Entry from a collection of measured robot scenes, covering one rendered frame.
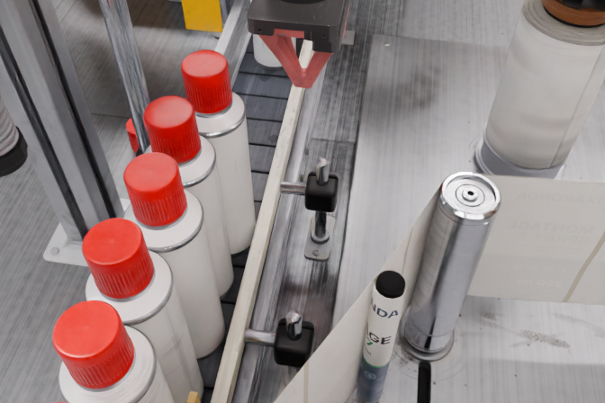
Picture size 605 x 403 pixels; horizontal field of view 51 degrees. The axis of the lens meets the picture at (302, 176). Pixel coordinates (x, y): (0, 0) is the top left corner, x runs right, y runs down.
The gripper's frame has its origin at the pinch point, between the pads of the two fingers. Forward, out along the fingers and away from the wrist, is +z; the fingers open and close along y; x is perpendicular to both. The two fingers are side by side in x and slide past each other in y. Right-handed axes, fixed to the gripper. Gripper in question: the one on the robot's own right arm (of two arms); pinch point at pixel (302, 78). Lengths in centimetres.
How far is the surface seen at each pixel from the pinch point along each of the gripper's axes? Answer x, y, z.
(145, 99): 14.0, -1.5, 2.9
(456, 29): -16.2, 36.3, 18.7
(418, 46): -10.6, 24.7, 13.8
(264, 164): 4.5, 2.0, 13.7
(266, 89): 6.6, 13.6, 13.7
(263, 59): 7.6, 17.3, 12.3
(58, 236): 24.5, -7.0, 18.4
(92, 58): 32.4, 21.9, 18.6
